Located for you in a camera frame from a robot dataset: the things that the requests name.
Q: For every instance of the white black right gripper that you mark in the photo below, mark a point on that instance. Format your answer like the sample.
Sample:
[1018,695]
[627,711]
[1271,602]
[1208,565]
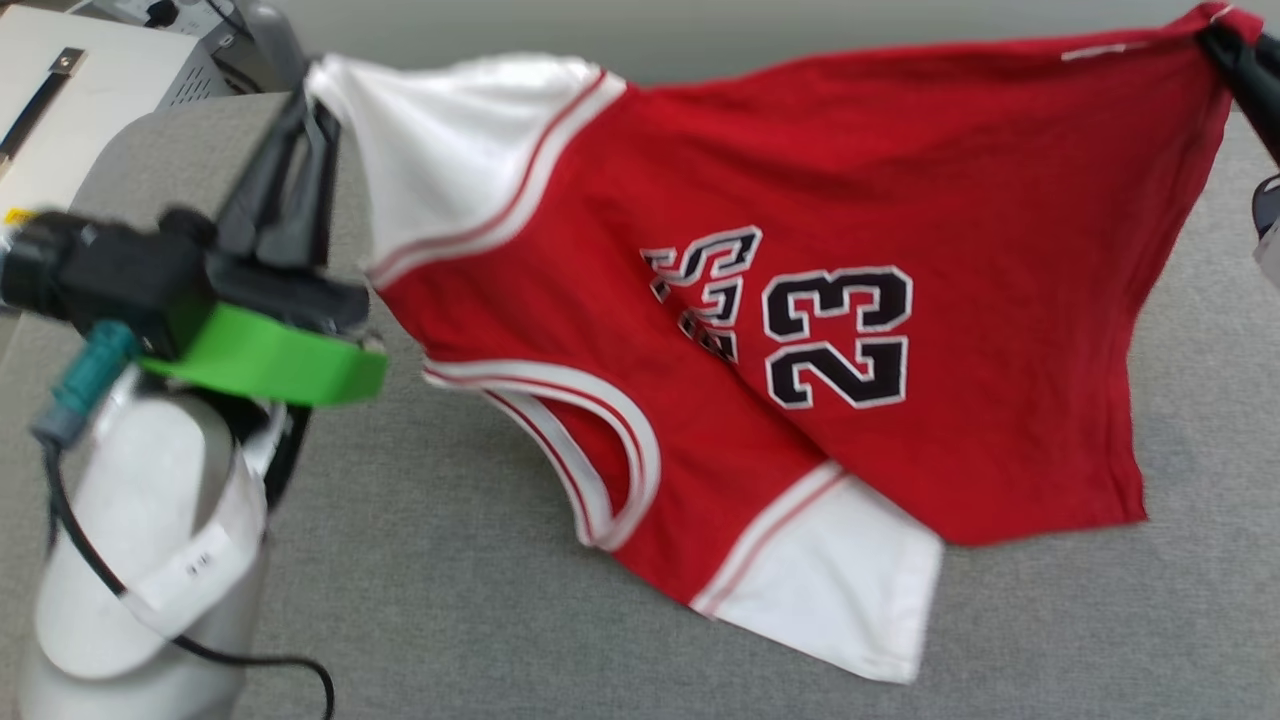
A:
[1268,230]

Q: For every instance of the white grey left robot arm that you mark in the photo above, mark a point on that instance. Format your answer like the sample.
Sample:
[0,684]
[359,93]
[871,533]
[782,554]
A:
[130,500]

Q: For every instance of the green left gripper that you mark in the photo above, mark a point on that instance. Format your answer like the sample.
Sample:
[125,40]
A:
[270,355]

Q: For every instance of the grey fabric work surface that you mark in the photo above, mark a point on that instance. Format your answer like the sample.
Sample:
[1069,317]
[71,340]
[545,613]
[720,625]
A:
[450,600]

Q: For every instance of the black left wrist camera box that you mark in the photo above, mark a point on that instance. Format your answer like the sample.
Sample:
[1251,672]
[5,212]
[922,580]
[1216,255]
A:
[110,270]

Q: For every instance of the red and white basketball jersey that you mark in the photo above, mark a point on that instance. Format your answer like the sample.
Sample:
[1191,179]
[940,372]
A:
[900,180]

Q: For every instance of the white cabinet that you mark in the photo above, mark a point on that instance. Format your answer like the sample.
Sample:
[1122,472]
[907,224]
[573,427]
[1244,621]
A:
[110,90]

